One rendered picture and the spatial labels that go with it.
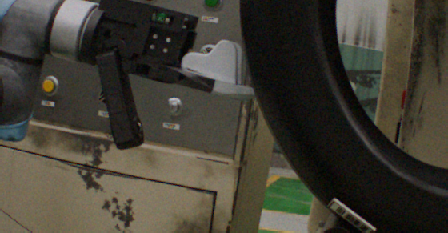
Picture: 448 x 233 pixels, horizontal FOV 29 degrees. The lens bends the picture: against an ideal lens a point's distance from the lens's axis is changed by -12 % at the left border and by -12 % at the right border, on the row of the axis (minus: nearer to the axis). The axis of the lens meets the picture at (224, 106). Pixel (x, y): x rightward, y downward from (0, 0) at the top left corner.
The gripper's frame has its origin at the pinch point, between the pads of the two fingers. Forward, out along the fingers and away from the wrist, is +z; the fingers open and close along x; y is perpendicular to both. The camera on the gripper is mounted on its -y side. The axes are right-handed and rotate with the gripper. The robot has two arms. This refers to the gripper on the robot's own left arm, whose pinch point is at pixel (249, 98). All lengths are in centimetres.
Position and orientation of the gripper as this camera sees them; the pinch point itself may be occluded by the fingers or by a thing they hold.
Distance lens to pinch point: 108.3
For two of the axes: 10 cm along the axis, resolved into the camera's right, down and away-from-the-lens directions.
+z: 9.5, 2.8, -1.7
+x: 1.8, -0.3, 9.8
